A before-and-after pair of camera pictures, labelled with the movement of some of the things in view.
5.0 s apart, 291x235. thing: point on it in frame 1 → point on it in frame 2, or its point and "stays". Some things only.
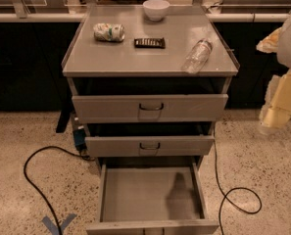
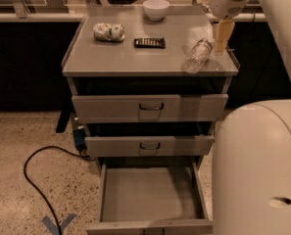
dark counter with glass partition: [30, 26] stays
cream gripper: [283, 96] → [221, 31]
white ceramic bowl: [156, 9] stays
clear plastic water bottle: [197, 57] stays
